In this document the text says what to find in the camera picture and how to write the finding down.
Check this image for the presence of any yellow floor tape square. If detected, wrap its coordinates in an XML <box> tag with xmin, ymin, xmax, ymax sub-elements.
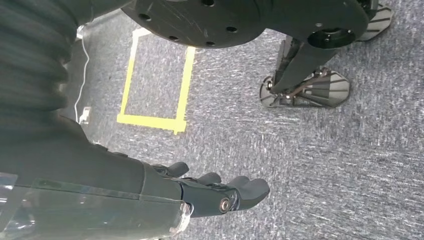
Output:
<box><xmin>116</xmin><ymin>27</ymin><xmax>197</xmax><ymax>136</ymax></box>

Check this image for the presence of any black robot hip disc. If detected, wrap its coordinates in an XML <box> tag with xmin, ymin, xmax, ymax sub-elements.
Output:
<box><xmin>120</xmin><ymin>0</ymin><xmax>276</xmax><ymax>50</ymax></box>

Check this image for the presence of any black robot foot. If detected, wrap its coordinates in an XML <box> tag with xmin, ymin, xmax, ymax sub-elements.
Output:
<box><xmin>356</xmin><ymin>3</ymin><xmax>395</xmax><ymax>43</ymax></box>
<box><xmin>259</xmin><ymin>67</ymin><xmax>351</xmax><ymax>109</ymax></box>

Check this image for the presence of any grey floor socket plate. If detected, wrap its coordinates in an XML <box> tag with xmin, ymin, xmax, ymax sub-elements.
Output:
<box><xmin>78</xmin><ymin>106</ymin><xmax>92</xmax><ymax>126</ymax></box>

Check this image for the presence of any white floor cable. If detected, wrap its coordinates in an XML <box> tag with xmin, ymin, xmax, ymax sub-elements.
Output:
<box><xmin>73</xmin><ymin>25</ymin><xmax>91</xmax><ymax>124</ymax></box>

